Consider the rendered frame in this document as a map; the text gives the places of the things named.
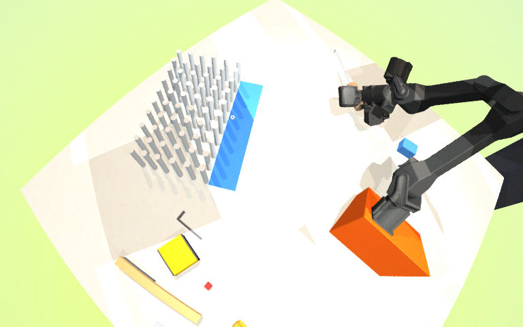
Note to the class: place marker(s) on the small blue block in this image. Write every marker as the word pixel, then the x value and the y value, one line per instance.
pixel 407 148

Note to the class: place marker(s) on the blue flat strip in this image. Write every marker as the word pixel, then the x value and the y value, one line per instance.
pixel 228 163

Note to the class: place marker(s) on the yellow rectangular box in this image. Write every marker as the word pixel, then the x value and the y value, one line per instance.
pixel 178 254

